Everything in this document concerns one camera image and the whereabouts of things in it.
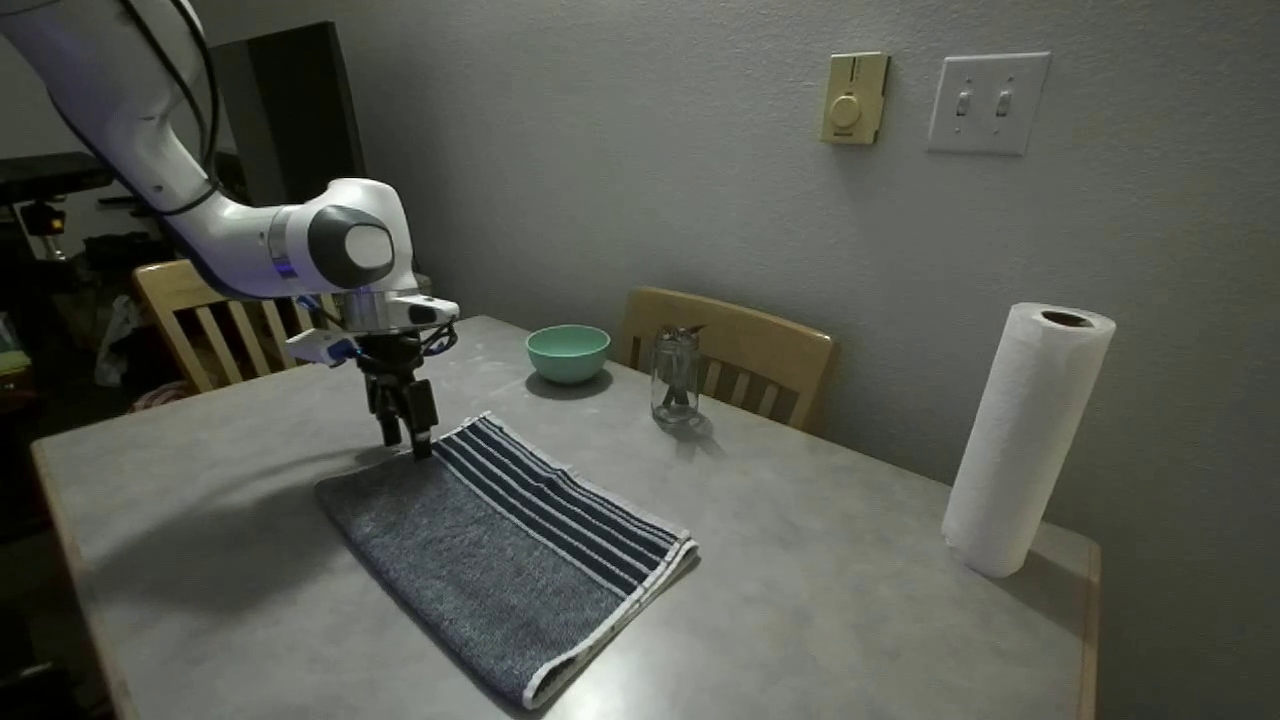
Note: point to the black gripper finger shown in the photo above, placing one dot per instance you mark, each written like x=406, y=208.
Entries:
x=419, y=421
x=389, y=412

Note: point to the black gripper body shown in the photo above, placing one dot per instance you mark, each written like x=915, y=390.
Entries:
x=393, y=332

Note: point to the grey striped towel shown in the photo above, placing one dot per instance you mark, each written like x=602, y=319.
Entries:
x=513, y=566

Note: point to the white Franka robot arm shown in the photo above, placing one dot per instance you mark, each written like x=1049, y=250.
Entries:
x=255, y=241

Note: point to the white paper towel roll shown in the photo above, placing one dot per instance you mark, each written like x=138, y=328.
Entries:
x=1021, y=442

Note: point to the mint green bowl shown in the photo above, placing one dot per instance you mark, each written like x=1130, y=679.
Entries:
x=565, y=349

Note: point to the wooden chair with slats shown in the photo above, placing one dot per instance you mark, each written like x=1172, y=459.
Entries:
x=182, y=300
x=747, y=341

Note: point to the black monitor screen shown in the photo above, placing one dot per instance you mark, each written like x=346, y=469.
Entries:
x=300, y=115

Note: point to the small clear glass figure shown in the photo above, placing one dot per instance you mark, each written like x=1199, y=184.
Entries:
x=676, y=364

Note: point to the beige wall thermostat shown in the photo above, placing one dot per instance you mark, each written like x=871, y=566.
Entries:
x=854, y=97

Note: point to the white double light switch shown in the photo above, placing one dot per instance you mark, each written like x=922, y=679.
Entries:
x=984, y=103

